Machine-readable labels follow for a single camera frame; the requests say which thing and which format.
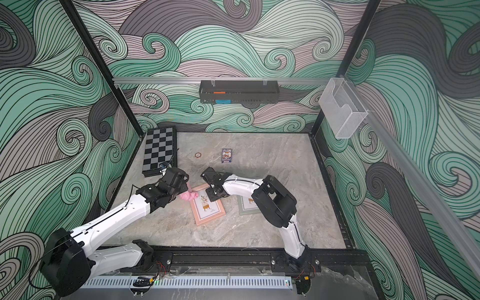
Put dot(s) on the aluminium rail back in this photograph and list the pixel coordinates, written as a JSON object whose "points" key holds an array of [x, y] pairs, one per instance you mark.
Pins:
{"points": [[169, 80]]}

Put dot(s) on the black corner frame post right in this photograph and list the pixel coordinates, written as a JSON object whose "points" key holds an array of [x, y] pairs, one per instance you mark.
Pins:
{"points": [[358, 36]]}

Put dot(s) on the black corner frame post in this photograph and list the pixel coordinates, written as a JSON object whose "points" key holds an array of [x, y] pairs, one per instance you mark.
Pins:
{"points": [[75, 18], [358, 36]]}

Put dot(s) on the pink picture frame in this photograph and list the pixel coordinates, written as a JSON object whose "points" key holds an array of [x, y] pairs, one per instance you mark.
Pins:
{"points": [[203, 209]]}

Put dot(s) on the clear acrylic wall box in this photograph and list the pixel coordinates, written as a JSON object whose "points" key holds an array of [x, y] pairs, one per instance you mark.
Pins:
{"points": [[342, 107]]}

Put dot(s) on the white slotted cable duct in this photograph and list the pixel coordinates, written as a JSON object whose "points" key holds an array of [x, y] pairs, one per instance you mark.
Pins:
{"points": [[195, 282]]}

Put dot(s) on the black white chessboard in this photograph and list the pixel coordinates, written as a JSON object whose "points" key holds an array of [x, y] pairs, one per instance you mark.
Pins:
{"points": [[160, 150]]}

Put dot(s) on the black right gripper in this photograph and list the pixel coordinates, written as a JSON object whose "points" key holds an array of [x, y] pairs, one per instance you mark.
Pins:
{"points": [[213, 180]]}

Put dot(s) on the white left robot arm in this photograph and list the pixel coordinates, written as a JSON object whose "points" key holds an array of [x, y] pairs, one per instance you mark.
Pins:
{"points": [[74, 257]]}

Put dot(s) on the black corner frame post left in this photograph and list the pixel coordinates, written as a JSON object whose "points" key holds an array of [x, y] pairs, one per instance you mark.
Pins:
{"points": [[75, 18]]}

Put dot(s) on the black wall shelf tray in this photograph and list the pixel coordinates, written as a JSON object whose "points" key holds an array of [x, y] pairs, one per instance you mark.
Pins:
{"points": [[247, 93]]}

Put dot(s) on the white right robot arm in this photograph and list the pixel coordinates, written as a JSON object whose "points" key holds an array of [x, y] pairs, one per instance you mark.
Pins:
{"points": [[276, 203]]}

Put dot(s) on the aluminium rail right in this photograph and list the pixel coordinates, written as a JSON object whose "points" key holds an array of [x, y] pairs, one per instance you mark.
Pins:
{"points": [[456, 231]]}

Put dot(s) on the pink cloth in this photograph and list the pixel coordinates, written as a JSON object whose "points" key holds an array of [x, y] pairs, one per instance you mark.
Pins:
{"points": [[189, 194]]}

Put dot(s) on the green picture frame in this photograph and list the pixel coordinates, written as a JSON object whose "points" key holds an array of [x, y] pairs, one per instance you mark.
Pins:
{"points": [[247, 206]]}

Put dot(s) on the aluminium rail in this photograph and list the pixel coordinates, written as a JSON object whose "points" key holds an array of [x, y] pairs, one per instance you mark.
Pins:
{"points": [[169, 80], [456, 231]]}

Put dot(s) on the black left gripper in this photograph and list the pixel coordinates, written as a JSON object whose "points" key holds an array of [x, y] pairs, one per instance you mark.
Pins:
{"points": [[184, 187]]}

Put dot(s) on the blue playing cards box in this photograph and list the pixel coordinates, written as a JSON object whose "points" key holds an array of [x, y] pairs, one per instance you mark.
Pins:
{"points": [[226, 155]]}

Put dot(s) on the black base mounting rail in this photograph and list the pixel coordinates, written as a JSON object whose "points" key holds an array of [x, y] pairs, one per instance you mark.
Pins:
{"points": [[274, 259]]}

